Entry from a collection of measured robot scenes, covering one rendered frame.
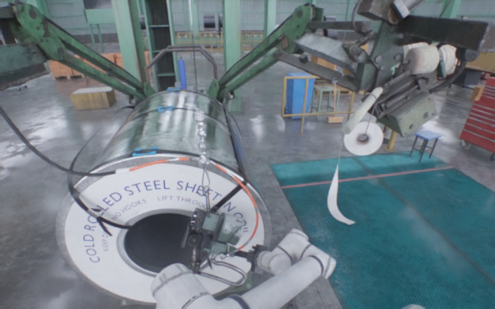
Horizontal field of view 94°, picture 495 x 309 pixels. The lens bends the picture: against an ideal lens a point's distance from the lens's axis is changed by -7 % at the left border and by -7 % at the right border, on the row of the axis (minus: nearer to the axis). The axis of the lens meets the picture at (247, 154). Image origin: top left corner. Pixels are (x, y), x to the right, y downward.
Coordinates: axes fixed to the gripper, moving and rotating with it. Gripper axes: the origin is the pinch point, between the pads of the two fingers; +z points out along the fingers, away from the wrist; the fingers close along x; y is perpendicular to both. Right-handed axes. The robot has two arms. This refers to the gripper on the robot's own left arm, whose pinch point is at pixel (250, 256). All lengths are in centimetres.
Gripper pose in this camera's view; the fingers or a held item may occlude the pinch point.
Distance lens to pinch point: 139.1
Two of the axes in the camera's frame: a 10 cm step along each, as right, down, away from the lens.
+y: -9.0, -3.4, -2.7
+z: -3.6, 2.6, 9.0
